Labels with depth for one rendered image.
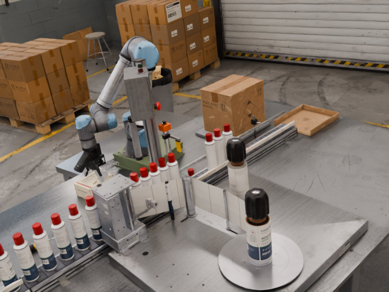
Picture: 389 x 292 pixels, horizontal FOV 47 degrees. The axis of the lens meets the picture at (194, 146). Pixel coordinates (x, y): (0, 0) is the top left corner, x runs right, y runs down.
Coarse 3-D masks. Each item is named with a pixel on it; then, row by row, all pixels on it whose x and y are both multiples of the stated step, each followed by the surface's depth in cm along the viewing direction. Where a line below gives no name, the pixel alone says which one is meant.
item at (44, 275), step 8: (280, 128) 258; (288, 128) 257; (264, 136) 251; (248, 144) 245; (264, 144) 243; (248, 152) 237; (224, 168) 225; (208, 176) 220; (72, 248) 182; (96, 248) 180; (80, 256) 177; (64, 264) 174; (40, 272) 171; (48, 272) 170; (56, 272) 170; (24, 280) 168; (40, 280) 167
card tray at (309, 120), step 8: (304, 104) 287; (288, 112) 279; (296, 112) 286; (304, 112) 285; (312, 112) 283; (320, 112) 280; (328, 112) 276; (336, 112) 272; (280, 120) 275; (288, 120) 278; (296, 120) 276; (304, 120) 275; (312, 120) 273; (320, 120) 272; (328, 120) 264; (304, 128) 265; (312, 128) 264; (320, 128) 260
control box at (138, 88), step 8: (128, 72) 186; (136, 72) 185; (144, 72) 184; (128, 80) 179; (136, 80) 179; (144, 80) 180; (128, 88) 180; (136, 88) 181; (144, 88) 181; (128, 96) 182; (136, 96) 182; (144, 96) 183; (136, 104) 184; (144, 104) 184; (152, 104) 186; (136, 112) 185; (144, 112) 186; (152, 112) 187; (136, 120) 187
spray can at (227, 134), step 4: (224, 124) 223; (228, 124) 222; (224, 128) 222; (228, 128) 222; (224, 132) 223; (228, 132) 223; (232, 132) 224; (224, 136) 223; (228, 136) 223; (232, 136) 224; (224, 140) 225; (224, 144) 226; (224, 148) 227
